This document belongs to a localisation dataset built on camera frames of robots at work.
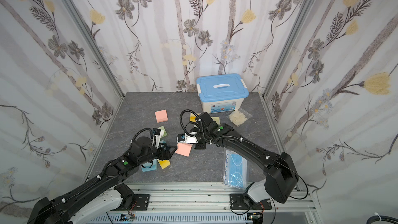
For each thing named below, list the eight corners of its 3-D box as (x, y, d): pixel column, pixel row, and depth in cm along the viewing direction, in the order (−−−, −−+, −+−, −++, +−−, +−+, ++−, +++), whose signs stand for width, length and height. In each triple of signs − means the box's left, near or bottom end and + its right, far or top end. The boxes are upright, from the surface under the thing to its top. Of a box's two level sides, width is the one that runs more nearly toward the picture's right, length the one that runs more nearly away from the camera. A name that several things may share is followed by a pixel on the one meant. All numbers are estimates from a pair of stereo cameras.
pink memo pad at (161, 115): (156, 123, 107) (155, 120, 104) (155, 114, 112) (154, 111, 109) (168, 120, 108) (167, 117, 105) (167, 112, 113) (166, 109, 110)
